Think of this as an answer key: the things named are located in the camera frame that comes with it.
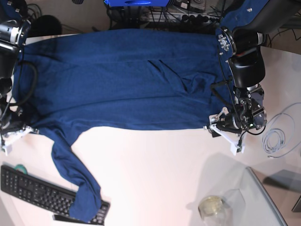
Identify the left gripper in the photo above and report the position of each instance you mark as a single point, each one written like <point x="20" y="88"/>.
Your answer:
<point x="225" y="123"/>

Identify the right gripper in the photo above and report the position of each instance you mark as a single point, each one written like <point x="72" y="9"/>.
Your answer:
<point x="12" y="124"/>

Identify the dark blue t-shirt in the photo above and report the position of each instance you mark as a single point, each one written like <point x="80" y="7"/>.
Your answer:
<point x="128" y="78"/>

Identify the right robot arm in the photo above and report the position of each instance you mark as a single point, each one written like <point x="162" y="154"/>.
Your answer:
<point x="15" y="24"/>

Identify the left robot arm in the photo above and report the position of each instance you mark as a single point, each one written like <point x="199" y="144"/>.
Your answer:
<point x="242" y="31"/>

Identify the green tape roll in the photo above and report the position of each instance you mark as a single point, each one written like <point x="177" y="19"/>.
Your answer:
<point x="21" y="168"/>

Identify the black computer keyboard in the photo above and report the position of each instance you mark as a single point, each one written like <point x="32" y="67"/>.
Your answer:
<point x="38" y="193"/>

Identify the clear glass jar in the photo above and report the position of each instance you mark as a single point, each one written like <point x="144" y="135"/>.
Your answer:
<point x="212" y="211"/>

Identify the white power strip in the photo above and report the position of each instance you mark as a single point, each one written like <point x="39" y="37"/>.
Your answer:
<point x="170" y="17"/>

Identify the blue box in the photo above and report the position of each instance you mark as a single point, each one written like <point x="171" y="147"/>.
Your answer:
<point x="122" y="3"/>

